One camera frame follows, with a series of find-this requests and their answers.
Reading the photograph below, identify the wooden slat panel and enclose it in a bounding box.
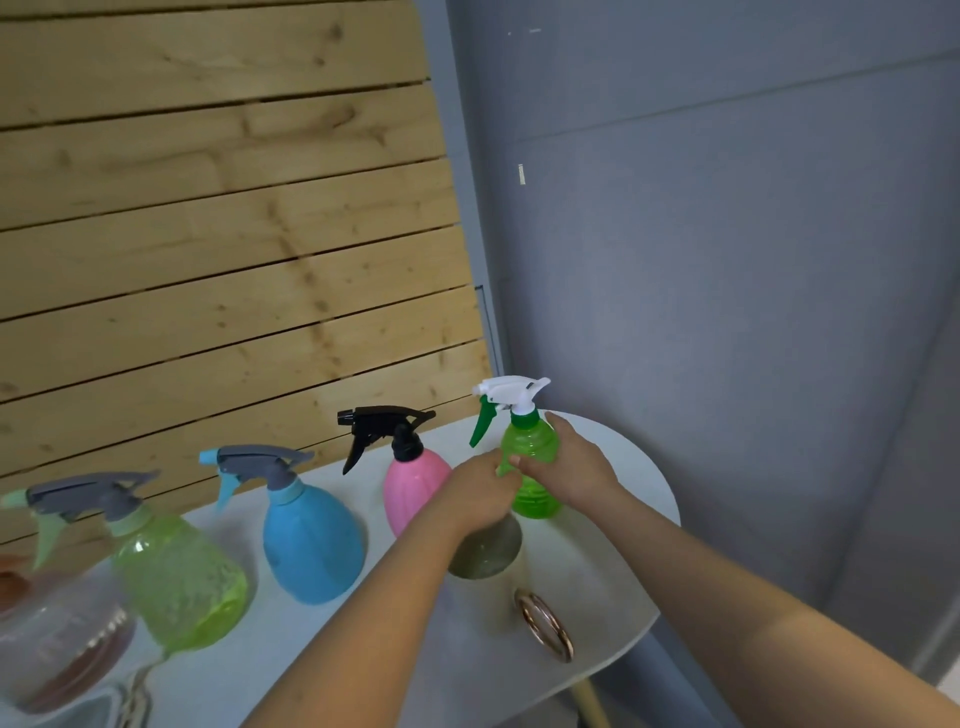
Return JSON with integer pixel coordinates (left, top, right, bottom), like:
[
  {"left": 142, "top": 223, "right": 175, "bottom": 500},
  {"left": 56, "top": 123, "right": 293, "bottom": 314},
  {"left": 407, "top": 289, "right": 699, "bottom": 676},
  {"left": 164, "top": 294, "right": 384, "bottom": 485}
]
[{"left": 0, "top": 0, "right": 494, "bottom": 556}]

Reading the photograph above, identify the person's right hand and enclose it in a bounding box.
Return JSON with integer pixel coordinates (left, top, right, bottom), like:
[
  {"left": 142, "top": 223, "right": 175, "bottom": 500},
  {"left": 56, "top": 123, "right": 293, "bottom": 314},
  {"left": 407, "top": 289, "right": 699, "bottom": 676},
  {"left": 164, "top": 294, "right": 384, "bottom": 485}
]
[{"left": 508, "top": 411, "right": 625, "bottom": 516}]

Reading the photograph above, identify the person's left forearm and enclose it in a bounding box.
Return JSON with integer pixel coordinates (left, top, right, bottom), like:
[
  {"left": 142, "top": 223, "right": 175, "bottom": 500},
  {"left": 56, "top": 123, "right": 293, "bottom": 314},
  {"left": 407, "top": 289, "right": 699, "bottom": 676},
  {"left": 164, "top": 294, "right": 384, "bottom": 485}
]
[{"left": 241, "top": 504, "right": 481, "bottom": 728}]

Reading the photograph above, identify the smoky grey spray bottle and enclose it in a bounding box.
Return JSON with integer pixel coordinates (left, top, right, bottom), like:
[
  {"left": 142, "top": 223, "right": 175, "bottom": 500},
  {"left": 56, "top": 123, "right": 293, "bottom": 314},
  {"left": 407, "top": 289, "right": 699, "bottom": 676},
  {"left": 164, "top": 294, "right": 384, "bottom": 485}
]
[{"left": 447, "top": 513, "right": 524, "bottom": 581}]

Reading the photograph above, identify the clear jar with copper lid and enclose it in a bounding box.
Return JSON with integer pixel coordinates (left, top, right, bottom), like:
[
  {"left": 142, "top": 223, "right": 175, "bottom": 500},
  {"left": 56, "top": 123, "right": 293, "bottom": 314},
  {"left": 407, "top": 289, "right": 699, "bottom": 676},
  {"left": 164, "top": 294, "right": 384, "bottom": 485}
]
[{"left": 0, "top": 573, "right": 140, "bottom": 715}]

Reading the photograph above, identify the person's right forearm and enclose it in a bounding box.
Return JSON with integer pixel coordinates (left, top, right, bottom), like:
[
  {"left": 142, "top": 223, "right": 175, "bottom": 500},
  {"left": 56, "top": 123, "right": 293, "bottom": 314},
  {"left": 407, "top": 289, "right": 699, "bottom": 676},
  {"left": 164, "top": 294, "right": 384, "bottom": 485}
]
[{"left": 570, "top": 483, "right": 960, "bottom": 728}]

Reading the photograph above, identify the blue spray bottle grey trigger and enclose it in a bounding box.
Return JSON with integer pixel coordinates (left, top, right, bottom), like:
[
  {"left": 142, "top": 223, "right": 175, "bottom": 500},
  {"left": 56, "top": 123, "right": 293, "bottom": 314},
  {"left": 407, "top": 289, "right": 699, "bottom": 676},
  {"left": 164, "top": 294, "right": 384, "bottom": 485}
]
[{"left": 198, "top": 444, "right": 367, "bottom": 606}]

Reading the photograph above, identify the orange-brown object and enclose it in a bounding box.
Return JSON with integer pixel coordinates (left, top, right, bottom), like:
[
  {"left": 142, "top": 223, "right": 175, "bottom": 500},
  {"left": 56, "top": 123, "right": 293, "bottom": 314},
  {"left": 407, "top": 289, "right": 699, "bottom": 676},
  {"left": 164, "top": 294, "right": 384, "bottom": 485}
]
[{"left": 0, "top": 555, "right": 33, "bottom": 618}]

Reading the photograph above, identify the copper metal ring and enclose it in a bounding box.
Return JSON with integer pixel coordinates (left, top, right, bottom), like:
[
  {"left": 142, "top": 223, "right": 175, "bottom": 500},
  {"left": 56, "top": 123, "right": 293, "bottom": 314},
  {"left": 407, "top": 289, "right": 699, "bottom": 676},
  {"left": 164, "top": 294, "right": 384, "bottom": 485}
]
[{"left": 514, "top": 588, "right": 576, "bottom": 664}]

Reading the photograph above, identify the person's left hand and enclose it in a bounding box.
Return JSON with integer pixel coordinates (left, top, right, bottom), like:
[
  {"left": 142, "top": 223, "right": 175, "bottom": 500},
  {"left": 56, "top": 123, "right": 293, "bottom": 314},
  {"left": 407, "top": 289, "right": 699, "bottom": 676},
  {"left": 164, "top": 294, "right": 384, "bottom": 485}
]
[{"left": 437, "top": 448, "right": 524, "bottom": 537}]

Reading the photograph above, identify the pink spray bottle black trigger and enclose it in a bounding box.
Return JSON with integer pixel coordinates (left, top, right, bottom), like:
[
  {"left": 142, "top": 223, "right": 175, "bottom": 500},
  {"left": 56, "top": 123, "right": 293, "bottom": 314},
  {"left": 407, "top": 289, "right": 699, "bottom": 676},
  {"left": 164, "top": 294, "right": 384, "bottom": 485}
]
[{"left": 336, "top": 405, "right": 454, "bottom": 539}]

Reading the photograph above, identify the small green spray bottle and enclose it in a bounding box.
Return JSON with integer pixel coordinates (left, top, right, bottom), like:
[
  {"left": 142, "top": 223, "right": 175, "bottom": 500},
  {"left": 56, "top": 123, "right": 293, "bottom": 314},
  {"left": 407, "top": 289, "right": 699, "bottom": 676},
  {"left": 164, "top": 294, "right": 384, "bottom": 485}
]
[{"left": 469, "top": 375, "right": 563, "bottom": 520}]

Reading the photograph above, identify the silver metal tool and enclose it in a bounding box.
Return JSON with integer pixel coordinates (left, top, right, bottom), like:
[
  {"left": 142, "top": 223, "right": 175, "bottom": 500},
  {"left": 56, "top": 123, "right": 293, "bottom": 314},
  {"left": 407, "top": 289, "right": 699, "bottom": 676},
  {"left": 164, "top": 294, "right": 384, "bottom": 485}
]
[{"left": 112, "top": 660, "right": 156, "bottom": 728}]

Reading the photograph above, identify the large light green spray bottle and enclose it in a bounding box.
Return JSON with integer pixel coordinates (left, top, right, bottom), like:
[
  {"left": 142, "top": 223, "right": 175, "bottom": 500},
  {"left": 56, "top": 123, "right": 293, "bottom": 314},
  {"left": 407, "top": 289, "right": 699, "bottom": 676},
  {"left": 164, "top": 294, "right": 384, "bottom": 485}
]
[{"left": 0, "top": 470, "right": 251, "bottom": 655}]

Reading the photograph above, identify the wooden table leg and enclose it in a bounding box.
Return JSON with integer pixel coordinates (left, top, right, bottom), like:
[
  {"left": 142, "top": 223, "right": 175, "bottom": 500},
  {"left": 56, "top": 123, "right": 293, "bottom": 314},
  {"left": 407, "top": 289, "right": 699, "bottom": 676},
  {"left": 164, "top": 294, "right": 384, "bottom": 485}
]
[{"left": 571, "top": 681, "right": 612, "bottom": 728}]

